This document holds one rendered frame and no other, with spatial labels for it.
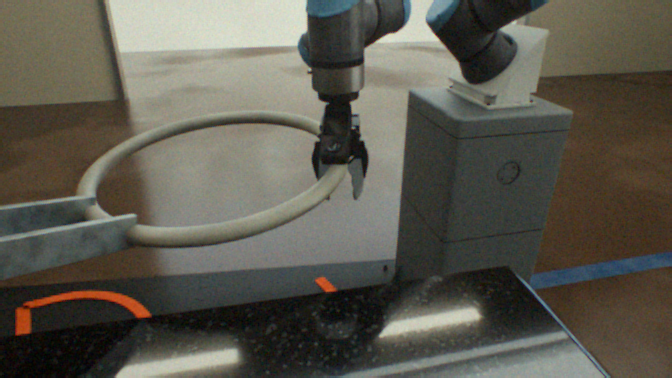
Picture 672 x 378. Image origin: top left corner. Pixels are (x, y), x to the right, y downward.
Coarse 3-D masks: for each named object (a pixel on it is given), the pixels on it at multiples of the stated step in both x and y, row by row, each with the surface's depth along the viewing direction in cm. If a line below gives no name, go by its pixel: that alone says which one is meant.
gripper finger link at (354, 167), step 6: (348, 162) 79; (354, 162) 78; (360, 162) 78; (348, 168) 79; (354, 168) 78; (360, 168) 78; (354, 174) 79; (360, 174) 79; (354, 180) 80; (360, 180) 80; (354, 186) 80; (360, 186) 80; (354, 192) 81; (360, 192) 82; (354, 198) 82
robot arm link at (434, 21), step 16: (448, 0) 124; (464, 0) 122; (432, 16) 127; (448, 16) 124; (464, 16) 123; (432, 32) 132; (448, 32) 128; (464, 32) 126; (480, 32) 125; (448, 48) 134; (464, 48) 130; (480, 48) 130
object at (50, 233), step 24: (0, 216) 57; (24, 216) 60; (48, 216) 62; (72, 216) 65; (120, 216) 61; (0, 240) 48; (24, 240) 50; (48, 240) 52; (72, 240) 55; (96, 240) 58; (120, 240) 61; (0, 264) 49; (24, 264) 51; (48, 264) 53
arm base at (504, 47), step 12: (492, 36) 130; (504, 36) 133; (492, 48) 130; (504, 48) 131; (516, 48) 133; (468, 60) 134; (480, 60) 132; (492, 60) 131; (504, 60) 131; (468, 72) 138; (480, 72) 135; (492, 72) 133
